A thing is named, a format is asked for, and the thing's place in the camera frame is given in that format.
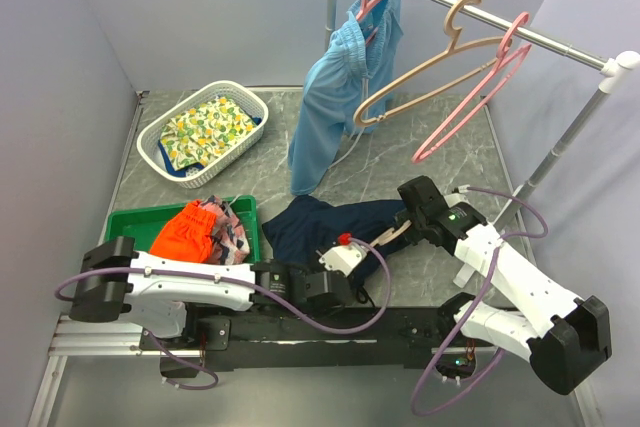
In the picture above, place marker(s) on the pink patterned shorts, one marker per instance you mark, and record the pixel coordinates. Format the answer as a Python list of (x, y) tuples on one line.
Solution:
[(230, 245)]

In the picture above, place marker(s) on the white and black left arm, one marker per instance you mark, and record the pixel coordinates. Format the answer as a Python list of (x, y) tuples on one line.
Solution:
[(119, 282)]

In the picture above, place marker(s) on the navy blue shorts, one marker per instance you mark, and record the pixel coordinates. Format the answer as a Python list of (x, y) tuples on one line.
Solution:
[(308, 226)]

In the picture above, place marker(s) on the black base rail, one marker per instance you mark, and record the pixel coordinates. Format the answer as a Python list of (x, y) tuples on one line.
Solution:
[(228, 340)]

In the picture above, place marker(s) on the floral patterned cloth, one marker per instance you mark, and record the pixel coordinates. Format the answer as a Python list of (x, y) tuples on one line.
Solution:
[(221, 107)]

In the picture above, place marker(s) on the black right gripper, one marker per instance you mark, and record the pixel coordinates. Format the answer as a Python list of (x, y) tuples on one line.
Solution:
[(411, 235)]

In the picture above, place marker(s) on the green plastic tray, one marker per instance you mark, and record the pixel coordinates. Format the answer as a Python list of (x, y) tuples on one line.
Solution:
[(144, 224)]

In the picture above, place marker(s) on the pink empty hanger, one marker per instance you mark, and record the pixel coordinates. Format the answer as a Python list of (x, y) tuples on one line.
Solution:
[(508, 61)]

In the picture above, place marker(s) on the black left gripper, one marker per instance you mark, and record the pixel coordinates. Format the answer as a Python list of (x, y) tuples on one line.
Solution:
[(304, 270)]

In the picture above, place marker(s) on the orange shorts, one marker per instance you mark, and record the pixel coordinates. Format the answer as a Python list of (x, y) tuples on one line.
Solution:
[(187, 236)]

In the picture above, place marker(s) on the white clothes rack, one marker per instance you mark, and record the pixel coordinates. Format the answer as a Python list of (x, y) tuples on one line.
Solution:
[(614, 71)]

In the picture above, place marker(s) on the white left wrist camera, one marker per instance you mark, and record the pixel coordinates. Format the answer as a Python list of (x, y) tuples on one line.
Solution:
[(344, 257)]

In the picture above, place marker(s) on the light blue shorts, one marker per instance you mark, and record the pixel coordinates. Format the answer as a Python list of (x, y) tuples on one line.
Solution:
[(358, 62)]

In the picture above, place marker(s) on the white laundry basket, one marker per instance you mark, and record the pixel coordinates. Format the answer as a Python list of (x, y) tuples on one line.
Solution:
[(149, 136)]

